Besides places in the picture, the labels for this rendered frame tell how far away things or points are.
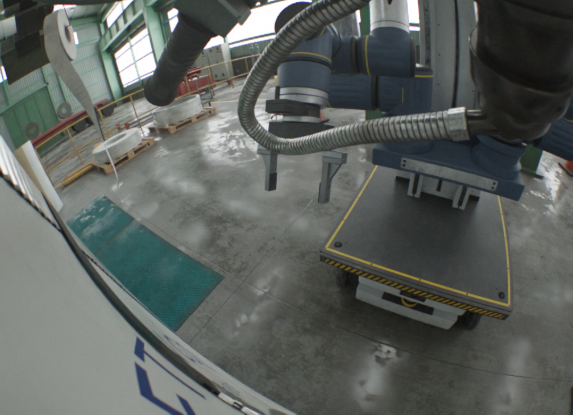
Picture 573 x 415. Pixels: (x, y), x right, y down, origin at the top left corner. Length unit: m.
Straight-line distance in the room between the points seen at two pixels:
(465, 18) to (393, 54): 0.81
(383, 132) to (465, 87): 1.18
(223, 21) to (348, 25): 0.82
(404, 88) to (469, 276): 0.86
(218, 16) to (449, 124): 0.17
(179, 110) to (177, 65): 5.30
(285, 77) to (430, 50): 0.91
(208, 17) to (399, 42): 0.48
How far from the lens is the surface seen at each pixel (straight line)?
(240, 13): 0.16
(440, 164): 1.02
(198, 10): 0.19
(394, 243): 1.21
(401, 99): 0.98
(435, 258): 1.20
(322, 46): 0.49
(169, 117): 5.58
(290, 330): 1.33
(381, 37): 0.61
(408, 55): 0.59
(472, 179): 1.06
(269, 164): 0.52
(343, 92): 1.02
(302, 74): 0.45
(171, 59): 0.23
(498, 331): 1.61
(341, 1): 0.18
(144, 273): 1.99
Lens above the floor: 1.22
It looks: 36 degrees down
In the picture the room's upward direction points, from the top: 10 degrees counter-clockwise
